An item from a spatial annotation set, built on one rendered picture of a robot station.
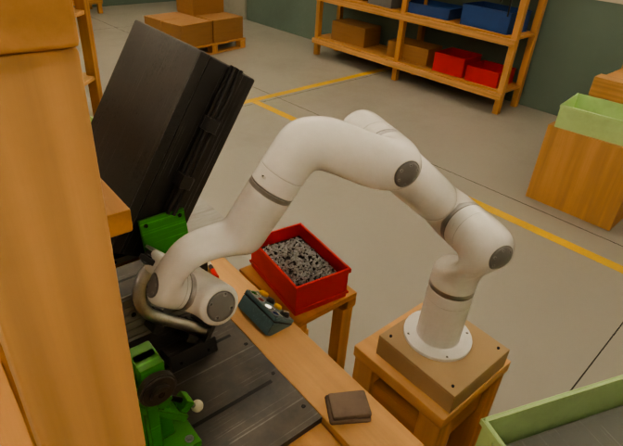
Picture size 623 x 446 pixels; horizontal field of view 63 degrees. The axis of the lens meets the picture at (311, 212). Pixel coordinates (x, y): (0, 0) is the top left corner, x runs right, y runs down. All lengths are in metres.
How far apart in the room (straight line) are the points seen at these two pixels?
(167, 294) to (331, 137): 0.41
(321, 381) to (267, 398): 0.14
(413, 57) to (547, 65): 1.56
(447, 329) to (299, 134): 0.74
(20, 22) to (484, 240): 1.02
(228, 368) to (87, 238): 1.00
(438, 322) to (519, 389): 1.42
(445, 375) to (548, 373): 1.54
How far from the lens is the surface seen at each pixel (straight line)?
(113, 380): 0.53
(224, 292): 1.00
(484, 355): 1.52
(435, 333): 1.44
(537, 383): 2.85
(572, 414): 1.54
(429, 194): 1.08
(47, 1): 0.36
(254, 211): 0.93
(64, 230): 0.42
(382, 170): 0.91
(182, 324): 1.36
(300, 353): 1.43
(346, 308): 1.80
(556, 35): 6.52
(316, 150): 0.90
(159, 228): 1.29
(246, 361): 1.41
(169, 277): 0.97
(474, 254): 1.21
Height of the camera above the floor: 1.94
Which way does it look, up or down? 31 degrees down
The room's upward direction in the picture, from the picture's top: 4 degrees clockwise
